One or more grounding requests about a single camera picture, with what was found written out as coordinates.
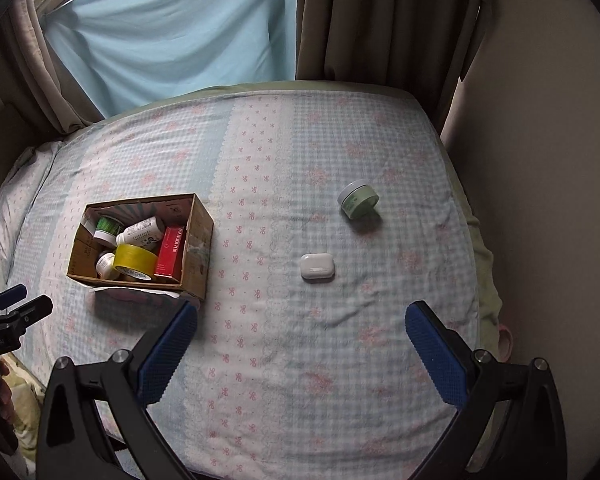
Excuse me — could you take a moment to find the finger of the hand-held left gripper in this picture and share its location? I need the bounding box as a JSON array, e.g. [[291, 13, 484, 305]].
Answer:
[[0, 294, 54, 342], [0, 283, 29, 317]]

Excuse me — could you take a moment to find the light green jar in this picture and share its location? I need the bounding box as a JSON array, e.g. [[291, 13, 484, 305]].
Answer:
[[337, 179, 381, 221]]

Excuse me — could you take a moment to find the checked floral pillow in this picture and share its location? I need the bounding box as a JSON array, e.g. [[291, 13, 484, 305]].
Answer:
[[0, 142, 67, 282]]

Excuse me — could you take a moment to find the white earbuds case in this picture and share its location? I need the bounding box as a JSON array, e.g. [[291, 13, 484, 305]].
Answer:
[[300, 252, 336, 282]]

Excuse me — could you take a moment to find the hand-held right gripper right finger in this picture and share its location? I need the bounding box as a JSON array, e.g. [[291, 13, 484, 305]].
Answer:
[[404, 301, 568, 480]]

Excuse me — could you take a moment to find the white plastic bottle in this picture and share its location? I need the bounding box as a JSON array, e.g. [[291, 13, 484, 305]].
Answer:
[[115, 216, 164, 251]]

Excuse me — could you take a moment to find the grey-brown curtain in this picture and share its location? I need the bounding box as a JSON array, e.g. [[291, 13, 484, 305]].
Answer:
[[295, 0, 489, 132], [0, 0, 107, 137]]

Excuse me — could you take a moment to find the dark green jar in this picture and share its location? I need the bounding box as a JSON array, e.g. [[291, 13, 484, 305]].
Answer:
[[93, 214, 121, 242]]

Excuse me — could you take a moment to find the pink soft item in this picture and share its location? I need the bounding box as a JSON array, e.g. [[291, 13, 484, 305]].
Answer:
[[497, 324, 514, 362]]

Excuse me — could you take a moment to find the brown cardboard box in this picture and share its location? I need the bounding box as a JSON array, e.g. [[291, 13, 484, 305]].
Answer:
[[66, 192, 215, 302]]

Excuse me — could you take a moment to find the yellow tape roll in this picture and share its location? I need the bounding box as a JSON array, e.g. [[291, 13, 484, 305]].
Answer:
[[112, 243, 160, 281]]

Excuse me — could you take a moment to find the light blue hanging cloth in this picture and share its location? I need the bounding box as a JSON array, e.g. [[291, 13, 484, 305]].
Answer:
[[42, 0, 299, 122]]

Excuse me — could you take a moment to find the pale green mattress sheet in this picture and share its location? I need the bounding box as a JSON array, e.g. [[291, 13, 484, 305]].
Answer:
[[100, 79, 506, 461]]

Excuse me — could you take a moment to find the person's left hand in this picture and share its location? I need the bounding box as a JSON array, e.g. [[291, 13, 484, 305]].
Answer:
[[0, 360, 15, 424]]

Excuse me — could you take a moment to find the yellow floral cloth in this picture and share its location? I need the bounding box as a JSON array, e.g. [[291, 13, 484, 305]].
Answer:
[[0, 354, 47, 462]]

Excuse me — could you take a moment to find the small white black-lidded jar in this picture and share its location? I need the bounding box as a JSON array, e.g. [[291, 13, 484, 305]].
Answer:
[[95, 251, 119, 279]]

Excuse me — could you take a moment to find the red carton box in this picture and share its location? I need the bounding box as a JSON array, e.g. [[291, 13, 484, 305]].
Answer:
[[153, 225, 189, 279]]

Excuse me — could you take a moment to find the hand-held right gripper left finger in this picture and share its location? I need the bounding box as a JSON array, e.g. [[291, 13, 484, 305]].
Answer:
[[35, 299, 201, 480]]

